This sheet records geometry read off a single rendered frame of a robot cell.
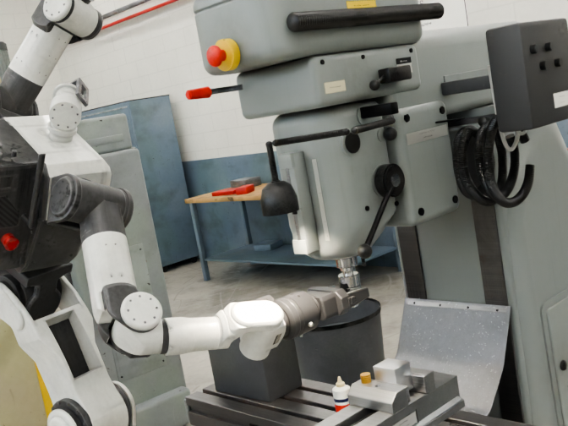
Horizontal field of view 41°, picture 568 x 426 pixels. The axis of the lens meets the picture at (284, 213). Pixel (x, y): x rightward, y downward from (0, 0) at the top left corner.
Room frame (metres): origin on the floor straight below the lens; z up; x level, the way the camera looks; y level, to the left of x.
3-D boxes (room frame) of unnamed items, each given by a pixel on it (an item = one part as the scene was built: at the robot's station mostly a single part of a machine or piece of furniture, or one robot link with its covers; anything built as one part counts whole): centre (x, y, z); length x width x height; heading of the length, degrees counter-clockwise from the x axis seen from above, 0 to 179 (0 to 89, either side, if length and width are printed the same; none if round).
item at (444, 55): (1.99, -0.49, 1.66); 0.80 x 0.23 x 0.20; 132
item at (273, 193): (1.47, 0.01, 1.48); 0.07 x 0.07 x 0.06
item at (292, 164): (1.58, -0.03, 1.45); 0.04 x 0.04 x 0.21; 42
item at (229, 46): (1.50, 0.05, 1.76); 0.06 x 0.02 x 0.06; 42
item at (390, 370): (1.59, -0.17, 1.03); 0.06 x 0.05 x 0.06; 42
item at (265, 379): (1.97, 0.15, 1.02); 0.22 x 0.12 x 0.20; 43
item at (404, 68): (1.59, -0.26, 1.66); 0.12 x 0.04 x 0.04; 132
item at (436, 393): (1.57, -0.15, 0.98); 0.35 x 0.15 x 0.11; 132
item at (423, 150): (1.78, -0.26, 1.47); 0.24 x 0.19 x 0.26; 42
